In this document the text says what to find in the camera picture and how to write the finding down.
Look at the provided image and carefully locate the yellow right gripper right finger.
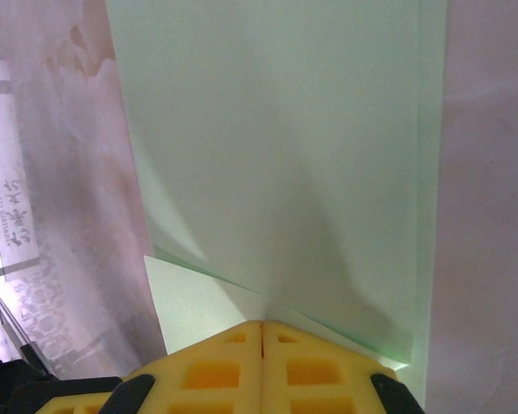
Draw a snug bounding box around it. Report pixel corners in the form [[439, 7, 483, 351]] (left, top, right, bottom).
[[262, 319, 426, 414]]

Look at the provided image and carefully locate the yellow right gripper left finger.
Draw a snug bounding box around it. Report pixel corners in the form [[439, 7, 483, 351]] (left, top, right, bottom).
[[101, 319, 264, 414]]

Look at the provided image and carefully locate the light green paper sheet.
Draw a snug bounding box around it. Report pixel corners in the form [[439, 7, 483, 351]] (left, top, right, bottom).
[[104, 0, 451, 373]]

